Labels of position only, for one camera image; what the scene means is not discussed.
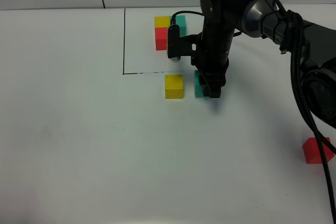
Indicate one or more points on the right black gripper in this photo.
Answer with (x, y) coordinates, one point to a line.
(212, 60)

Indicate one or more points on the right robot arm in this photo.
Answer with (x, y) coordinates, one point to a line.
(268, 19)

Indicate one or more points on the red template block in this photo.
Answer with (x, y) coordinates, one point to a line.
(160, 38)

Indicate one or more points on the green template block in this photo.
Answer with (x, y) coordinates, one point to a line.
(180, 20)

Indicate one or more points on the yellow template block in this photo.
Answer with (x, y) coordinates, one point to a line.
(162, 21)

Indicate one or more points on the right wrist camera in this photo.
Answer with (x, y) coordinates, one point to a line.
(178, 46)

